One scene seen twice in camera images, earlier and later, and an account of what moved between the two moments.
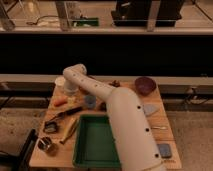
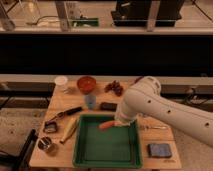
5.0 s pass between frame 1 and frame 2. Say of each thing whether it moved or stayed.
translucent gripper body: moved
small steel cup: stayed
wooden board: stayed
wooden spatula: stayed
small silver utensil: stayed
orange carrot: moved
